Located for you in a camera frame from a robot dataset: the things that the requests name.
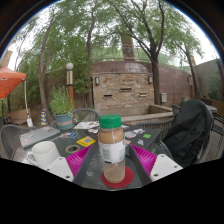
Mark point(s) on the white sticker sheet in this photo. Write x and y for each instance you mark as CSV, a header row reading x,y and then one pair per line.
x,y
86,125

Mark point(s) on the wall lantern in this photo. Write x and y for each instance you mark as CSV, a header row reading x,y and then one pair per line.
x,y
97,80
150,80

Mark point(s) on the leaning pale-trunk tree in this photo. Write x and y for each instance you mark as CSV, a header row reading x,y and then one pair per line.
x,y
42,86

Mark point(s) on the black jacket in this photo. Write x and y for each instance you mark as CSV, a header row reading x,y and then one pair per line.
x,y
190,133

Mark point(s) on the blue card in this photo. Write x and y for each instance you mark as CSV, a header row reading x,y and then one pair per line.
x,y
69,135

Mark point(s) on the dark-trunk tree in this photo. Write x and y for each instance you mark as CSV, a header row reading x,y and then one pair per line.
x,y
156,83

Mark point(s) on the white ceramic mug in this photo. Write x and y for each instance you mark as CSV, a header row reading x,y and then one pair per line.
x,y
45,153

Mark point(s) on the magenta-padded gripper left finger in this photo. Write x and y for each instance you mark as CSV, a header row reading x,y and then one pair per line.
x,y
60,168

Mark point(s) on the orange canopy tent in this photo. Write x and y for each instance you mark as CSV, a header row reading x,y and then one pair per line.
x,y
10,80

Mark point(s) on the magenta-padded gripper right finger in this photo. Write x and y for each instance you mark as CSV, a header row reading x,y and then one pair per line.
x,y
165,166

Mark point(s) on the blue yellow striped cone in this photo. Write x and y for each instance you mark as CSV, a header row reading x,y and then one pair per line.
x,y
44,117

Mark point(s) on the black metal patio chair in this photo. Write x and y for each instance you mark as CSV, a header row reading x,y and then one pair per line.
x,y
219,133

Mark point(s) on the grey wall utility box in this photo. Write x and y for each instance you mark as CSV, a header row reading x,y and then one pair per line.
x,y
164,97

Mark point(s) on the grey laptop with stickers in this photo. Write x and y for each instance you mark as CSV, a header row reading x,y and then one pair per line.
x,y
38,135

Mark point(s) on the black laptop with stickers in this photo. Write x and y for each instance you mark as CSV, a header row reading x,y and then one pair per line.
x,y
140,135

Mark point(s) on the round patio table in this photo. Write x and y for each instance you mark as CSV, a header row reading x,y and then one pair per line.
x,y
212,108

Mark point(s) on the potted green plant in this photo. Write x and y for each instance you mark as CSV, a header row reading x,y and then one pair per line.
x,y
61,105

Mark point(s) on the wooden globe lamp post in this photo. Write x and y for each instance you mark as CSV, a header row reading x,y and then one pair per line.
x,y
69,86

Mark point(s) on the flat round red coaster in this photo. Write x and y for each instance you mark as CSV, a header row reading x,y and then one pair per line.
x,y
129,176

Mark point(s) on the yellow card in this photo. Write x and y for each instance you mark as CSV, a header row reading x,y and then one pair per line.
x,y
86,141

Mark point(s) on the green-capped coffee drink bottle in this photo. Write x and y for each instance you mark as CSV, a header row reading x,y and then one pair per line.
x,y
111,143

